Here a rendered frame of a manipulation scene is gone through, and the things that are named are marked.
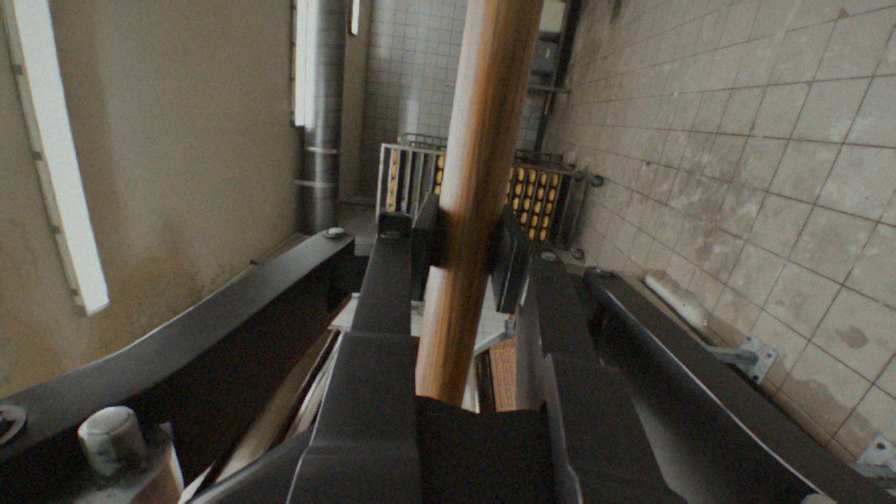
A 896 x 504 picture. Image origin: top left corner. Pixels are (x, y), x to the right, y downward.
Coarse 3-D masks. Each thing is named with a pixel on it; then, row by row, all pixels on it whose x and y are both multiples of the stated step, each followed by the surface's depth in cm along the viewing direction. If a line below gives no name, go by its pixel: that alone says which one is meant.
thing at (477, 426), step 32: (448, 416) 5; (480, 416) 5; (512, 416) 5; (544, 416) 5; (288, 448) 4; (448, 448) 5; (480, 448) 5; (512, 448) 5; (544, 448) 5; (224, 480) 4; (256, 480) 4; (288, 480) 4; (448, 480) 4; (480, 480) 4; (512, 480) 4; (544, 480) 4
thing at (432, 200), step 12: (432, 204) 16; (420, 216) 14; (432, 216) 14; (420, 228) 12; (432, 228) 13; (420, 240) 13; (432, 240) 14; (420, 252) 13; (432, 252) 17; (420, 264) 13; (420, 276) 13; (420, 288) 13; (420, 300) 13
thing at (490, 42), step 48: (480, 0) 12; (528, 0) 12; (480, 48) 13; (528, 48) 13; (480, 96) 13; (480, 144) 14; (480, 192) 14; (480, 240) 15; (432, 288) 17; (480, 288) 16; (432, 336) 17; (432, 384) 18
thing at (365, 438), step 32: (384, 224) 12; (384, 256) 10; (384, 288) 8; (352, 320) 7; (384, 320) 7; (352, 352) 5; (384, 352) 5; (352, 384) 5; (384, 384) 5; (320, 416) 4; (352, 416) 4; (384, 416) 4; (416, 416) 4; (320, 448) 3; (352, 448) 4; (384, 448) 4; (416, 448) 4; (320, 480) 3; (352, 480) 3; (384, 480) 3; (416, 480) 3
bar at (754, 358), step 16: (496, 336) 117; (512, 336) 115; (752, 336) 120; (480, 352) 119; (720, 352) 116; (736, 352) 117; (752, 352) 118; (768, 352) 113; (752, 368) 118; (768, 368) 112; (880, 448) 76; (848, 464) 74; (864, 464) 74; (880, 464) 76; (880, 480) 71
